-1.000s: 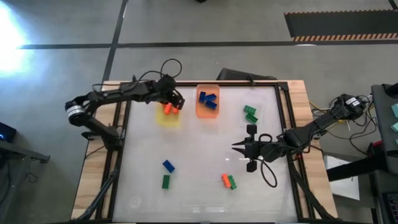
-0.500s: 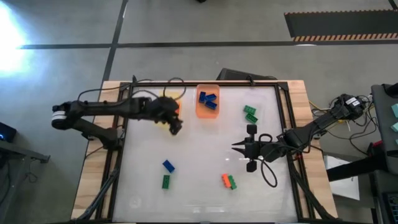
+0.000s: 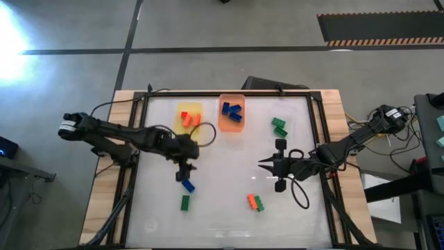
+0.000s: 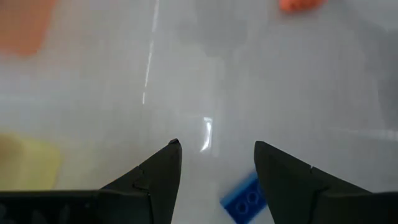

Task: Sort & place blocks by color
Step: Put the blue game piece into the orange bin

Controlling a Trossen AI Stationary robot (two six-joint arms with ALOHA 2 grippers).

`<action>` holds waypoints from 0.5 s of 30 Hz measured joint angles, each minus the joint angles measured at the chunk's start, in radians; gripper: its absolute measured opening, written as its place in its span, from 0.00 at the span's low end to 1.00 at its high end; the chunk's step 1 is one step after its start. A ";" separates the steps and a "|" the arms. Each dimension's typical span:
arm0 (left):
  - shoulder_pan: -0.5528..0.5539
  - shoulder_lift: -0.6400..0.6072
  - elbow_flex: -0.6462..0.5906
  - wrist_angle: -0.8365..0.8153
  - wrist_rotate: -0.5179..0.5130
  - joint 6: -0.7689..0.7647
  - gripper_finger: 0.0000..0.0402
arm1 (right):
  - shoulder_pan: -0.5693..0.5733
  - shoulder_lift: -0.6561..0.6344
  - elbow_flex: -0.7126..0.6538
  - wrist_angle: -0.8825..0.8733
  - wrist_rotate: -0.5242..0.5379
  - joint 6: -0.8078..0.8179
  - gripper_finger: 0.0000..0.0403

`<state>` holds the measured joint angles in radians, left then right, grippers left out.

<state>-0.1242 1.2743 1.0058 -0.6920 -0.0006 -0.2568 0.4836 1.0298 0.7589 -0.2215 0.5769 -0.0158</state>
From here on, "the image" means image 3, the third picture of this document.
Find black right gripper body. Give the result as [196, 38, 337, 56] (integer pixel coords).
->
[272, 137, 315, 194]

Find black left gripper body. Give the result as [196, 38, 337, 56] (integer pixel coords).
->
[166, 133, 201, 174]

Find translucent yellow plastic bin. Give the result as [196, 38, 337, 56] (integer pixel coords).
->
[175, 101, 204, 143]

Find translucent orange plastic bin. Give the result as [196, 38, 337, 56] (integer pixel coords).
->
[218, 93, 246, 133]

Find clear plastic bin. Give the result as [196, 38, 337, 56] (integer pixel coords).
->
[263, 103, 302, 142]

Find black floor box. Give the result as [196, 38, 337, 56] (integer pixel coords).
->
[241, 76, 310, 91]

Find white paper sheet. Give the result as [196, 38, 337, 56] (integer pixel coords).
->
[360, 173, 402, 224]

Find black metal beam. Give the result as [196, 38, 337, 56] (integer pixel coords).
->
[364, 172, 434, 203]

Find grey side table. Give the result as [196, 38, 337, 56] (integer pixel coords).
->
[413, 92, 444, 250]

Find grey metal desk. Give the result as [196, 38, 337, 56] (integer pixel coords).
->
[0, 156, 56, 250]

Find black hazard-striped floor ramp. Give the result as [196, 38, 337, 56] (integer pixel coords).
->
[316, 10, 444, 48]

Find black device with blue light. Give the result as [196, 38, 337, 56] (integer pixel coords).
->
[0, 136, 19, 160]

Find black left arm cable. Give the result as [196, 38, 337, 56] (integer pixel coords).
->
[189, 121, 217, 148]

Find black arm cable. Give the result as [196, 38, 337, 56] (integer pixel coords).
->
[290, 175, 310, 210]
[189, 121, 217, 148]

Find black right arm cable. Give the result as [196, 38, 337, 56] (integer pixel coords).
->
[290, 175, 310, 210]

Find black metal table frame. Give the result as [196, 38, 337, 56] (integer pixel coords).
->
[81, 89, 377, 250]

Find tangled floor cables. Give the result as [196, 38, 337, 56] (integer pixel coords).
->
[345, 103, 422, 174]

